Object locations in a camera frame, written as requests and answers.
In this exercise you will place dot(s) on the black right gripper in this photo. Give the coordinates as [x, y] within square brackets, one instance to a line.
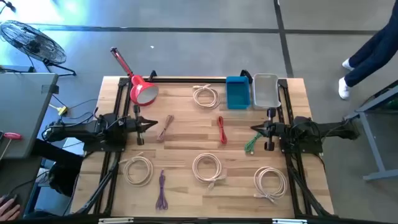
[273, 130]

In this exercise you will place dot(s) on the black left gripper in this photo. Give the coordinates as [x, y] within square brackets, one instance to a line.
[135, 126]

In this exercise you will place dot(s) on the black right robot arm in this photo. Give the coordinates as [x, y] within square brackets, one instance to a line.
[329, 130]

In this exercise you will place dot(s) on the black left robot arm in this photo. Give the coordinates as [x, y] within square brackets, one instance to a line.
[81, 130]

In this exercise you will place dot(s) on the red desk lamp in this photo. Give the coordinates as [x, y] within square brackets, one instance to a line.
[140, 87]

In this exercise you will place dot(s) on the clear plastic bin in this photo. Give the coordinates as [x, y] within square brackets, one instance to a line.
[265, 91]

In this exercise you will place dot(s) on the blue plastic bin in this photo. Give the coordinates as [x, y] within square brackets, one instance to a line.
[237, 93]

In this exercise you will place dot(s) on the black table clamp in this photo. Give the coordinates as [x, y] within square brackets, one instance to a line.
[246, 74]
[152, 76]

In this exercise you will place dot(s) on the yellow power plug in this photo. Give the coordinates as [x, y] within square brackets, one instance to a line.
[63, 110]

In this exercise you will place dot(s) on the silver metal hinge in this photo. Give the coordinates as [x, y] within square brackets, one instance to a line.
[115, 220]
[289, 221]

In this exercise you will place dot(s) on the black office chair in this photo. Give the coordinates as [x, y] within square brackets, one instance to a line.
[62, 177]

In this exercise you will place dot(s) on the grey metal table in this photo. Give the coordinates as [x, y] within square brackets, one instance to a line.
[371, 143]

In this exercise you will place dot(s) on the grey desk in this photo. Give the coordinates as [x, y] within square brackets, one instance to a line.
[25, 109]

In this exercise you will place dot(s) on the person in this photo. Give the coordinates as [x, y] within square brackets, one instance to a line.
[373, 53]

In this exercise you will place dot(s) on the black floor fan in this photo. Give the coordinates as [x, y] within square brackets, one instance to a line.
[31, 42]

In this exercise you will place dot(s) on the person's hand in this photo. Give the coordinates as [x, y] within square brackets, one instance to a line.
[9, 211]

